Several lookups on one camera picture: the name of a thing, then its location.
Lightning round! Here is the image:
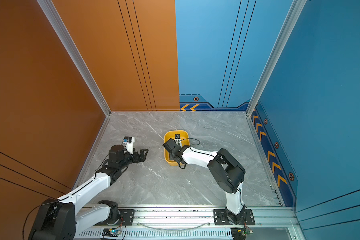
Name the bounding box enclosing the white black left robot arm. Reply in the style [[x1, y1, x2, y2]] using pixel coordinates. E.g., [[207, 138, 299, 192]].
[[28, 145, 149, 240]]

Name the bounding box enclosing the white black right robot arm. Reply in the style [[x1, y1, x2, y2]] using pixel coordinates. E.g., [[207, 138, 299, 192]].
[[163, 138, 246, 225]]

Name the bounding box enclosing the aluminium corner post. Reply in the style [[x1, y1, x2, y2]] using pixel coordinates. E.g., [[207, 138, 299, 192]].
[[36, 0, 112, 117], [245, 0, 307, 117]]

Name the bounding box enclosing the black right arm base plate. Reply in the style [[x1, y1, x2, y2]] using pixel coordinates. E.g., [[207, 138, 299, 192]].
[[213, 208, 256, 226]]

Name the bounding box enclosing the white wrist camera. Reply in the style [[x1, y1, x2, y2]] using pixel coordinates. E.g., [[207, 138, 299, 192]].
[[123, 136, 135, 154], [175, 134, 181, 143]]

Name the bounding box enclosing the right circuit board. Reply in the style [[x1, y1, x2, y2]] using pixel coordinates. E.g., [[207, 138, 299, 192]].
[[231, 228, 253, 240]]

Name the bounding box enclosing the aluminium corner post right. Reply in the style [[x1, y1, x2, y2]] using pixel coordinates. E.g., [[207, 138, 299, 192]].
[[245, 0, 307, 117]]

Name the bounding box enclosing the aluminium corner post left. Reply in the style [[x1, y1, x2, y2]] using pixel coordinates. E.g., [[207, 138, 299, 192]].
[[36, 0, 112, 117]]

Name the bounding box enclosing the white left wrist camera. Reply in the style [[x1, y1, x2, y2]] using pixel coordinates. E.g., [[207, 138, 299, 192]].
[[123, 136, 135, 154]]

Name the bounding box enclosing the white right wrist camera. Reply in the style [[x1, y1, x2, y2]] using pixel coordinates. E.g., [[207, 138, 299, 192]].
[[175, 134, 181, 143]]

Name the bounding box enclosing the left green circuit board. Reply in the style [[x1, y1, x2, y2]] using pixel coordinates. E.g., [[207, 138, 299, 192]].
[[102, 228, 122, 239]]

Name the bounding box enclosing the aluminium front rail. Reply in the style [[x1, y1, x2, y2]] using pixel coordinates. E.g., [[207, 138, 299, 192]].
[[73, 205, 305, 240]]

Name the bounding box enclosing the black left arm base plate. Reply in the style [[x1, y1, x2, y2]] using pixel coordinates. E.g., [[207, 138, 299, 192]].
[[95, 209, 135, 227]]

